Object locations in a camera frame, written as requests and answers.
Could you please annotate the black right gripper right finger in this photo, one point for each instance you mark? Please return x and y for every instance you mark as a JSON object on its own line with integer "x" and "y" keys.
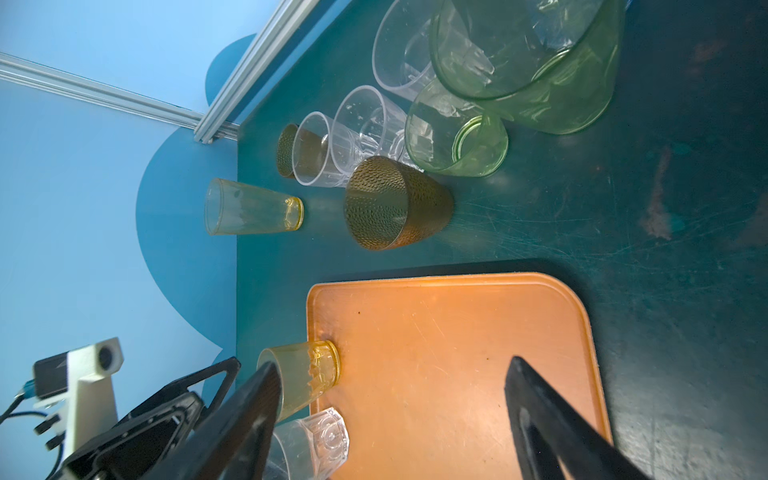
{"x": 551, "y": 438}

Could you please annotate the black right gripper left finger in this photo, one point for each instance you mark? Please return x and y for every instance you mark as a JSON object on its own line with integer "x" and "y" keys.
{"x": 234, "y": 442}

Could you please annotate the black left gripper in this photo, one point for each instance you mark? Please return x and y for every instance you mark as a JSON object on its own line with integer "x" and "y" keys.
{"x": 153, "y": 431}

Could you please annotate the short yellow plastic glass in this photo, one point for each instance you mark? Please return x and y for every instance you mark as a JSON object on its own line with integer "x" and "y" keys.
{"x": 307, "y": 371}

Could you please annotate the clear faceted plastic glass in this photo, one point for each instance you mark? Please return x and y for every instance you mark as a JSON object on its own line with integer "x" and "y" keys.
{"x": 314, "y": 447}

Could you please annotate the brown textured glass front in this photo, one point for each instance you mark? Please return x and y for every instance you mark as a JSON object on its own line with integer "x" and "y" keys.
{"x": 389, "y": 205}

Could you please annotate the orange plastic tray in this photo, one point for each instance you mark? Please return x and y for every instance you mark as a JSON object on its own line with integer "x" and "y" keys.
{"x": 423, "y": 363}

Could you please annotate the tall yellow plastic glass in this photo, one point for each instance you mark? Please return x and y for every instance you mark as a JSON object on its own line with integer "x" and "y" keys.
{"x": 233, "y": 208}

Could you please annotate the dark brown textured glass back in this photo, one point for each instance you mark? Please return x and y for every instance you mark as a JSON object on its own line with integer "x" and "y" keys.
{"x": 284, "y": 151}

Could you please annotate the clear ribbed glass left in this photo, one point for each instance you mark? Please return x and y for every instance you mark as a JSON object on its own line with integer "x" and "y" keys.
{"x": 311, "y": 157}

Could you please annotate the clear ribbed glass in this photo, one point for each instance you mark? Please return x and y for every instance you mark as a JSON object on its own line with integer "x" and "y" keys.
{"x": 401, "y": 60}
{"x": 367, "y": 124}
{"x": 311, "y": 157}

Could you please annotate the clear ribbed glass middle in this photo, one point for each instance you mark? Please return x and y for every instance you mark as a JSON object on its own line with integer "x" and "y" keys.
{"x": 367, "y": 124}

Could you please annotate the short green glass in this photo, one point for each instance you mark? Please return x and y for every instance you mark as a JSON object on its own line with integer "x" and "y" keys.
{"x": 448, "y": 135}

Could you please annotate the clear ribbed glass right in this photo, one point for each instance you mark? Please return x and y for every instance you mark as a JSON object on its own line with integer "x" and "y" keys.
{"x": 401, "y": 60}

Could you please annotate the tall green glass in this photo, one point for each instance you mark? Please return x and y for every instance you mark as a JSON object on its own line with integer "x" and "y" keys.
{"x": 546, "y": 65}

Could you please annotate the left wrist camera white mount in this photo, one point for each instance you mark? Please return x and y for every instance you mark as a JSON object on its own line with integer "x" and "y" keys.
{"x": 77, "y": 386}

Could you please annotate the left aluminium frame post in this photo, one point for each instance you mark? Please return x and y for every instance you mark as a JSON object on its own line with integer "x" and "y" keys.
{"x": 280, "y": 27}

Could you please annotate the horizontal aluminium back rail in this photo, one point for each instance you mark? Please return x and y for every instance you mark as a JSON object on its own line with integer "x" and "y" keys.
{"x": 26, "y": 73}

